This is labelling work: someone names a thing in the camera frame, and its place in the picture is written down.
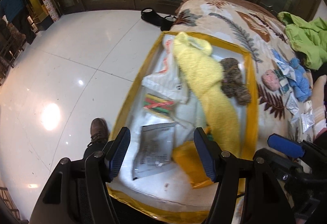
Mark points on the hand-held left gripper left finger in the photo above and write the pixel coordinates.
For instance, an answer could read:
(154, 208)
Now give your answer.
(118, 155)

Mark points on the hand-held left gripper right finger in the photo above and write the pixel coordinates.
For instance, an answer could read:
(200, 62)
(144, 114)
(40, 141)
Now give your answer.
(207, 158)

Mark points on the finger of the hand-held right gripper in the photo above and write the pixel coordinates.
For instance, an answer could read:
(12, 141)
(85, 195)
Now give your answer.
(286, 146)

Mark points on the mustard yellow packet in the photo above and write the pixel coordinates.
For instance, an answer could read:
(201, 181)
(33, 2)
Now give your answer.
(190, 162)

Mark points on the large white printed sachet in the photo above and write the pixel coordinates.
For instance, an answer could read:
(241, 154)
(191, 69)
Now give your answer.
(153, 149)

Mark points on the white foam box yellow tape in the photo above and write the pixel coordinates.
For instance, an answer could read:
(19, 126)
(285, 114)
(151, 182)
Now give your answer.
(184, 195)

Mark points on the colourful striped packet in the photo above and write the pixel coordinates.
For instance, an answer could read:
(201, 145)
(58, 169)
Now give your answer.
(158, 106)

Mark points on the brown fuzzy plush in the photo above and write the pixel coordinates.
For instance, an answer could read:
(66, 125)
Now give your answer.
(235, 83)

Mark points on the yellow plush toy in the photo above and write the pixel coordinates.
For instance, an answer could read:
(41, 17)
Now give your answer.
(204, 78)

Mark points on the white plastic bag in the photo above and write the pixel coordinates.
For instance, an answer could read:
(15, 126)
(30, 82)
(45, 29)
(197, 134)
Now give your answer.
(163, 80)

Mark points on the person's brown shoe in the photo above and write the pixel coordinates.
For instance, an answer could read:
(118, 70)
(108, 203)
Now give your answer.
(99, 130)

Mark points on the small white sachet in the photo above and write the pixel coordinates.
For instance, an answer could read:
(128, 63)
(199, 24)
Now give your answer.
(283, 69)
(305, 119)
(286, 86)

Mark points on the person's socked foot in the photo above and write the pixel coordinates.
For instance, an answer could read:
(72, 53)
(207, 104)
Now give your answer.
(320, 109)

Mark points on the blue fluffy sock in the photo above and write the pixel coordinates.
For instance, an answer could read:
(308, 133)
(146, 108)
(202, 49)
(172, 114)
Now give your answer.
(301, 80)

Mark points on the pink plush ball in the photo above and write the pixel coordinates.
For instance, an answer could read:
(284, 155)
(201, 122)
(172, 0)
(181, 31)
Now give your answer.
(271, 80)

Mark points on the black clothing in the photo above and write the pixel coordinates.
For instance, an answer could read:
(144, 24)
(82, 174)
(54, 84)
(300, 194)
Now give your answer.
(320, 74)

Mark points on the blue white sachet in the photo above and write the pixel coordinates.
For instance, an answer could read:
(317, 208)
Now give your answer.
(276, 57)

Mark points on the green jacket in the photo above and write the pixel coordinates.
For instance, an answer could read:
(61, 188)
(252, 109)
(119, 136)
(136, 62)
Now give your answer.
(306, 40)

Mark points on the leaf print blanket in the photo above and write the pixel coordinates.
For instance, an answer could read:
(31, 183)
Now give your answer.
(230, 24)

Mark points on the black shoe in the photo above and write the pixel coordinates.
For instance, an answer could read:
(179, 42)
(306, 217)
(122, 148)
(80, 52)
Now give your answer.
(167, 23)
(150, 14)

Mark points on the dark wooden chair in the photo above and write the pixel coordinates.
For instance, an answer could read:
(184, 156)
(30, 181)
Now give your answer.
(15, 40)

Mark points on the stack of white orange boxes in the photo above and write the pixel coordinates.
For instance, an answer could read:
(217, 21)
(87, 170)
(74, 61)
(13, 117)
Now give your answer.
(48, 1)

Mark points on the blue jacket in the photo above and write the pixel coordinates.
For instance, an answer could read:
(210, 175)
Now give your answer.
(12, 4)

